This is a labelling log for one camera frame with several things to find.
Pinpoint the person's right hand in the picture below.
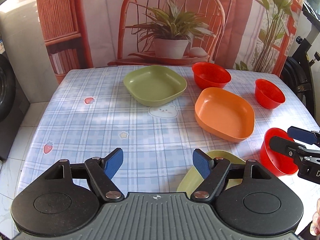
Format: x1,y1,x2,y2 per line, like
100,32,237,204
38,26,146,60
310,199,320,236

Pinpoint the washing machine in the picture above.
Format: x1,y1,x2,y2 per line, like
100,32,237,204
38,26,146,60
0,38,31,162

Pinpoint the orange square plate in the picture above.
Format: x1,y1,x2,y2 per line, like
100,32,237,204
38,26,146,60
195,87,255,142

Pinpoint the green square plate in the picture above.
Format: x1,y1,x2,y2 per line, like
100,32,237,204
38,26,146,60
123,65,187,107
176,150,245,198

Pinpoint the black exercise bike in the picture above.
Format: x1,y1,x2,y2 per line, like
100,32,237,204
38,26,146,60
280,1,319,118

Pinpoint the printed room backdrop cloth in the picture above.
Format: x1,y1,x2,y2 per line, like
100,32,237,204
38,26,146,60
36,0,303,81

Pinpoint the red bowl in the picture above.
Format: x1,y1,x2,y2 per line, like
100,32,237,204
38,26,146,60
255,79,286,109
191,62,232,89
260,127,298,177

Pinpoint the plaid blue tablecloth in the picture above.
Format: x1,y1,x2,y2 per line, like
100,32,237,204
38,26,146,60
15,64,320,238

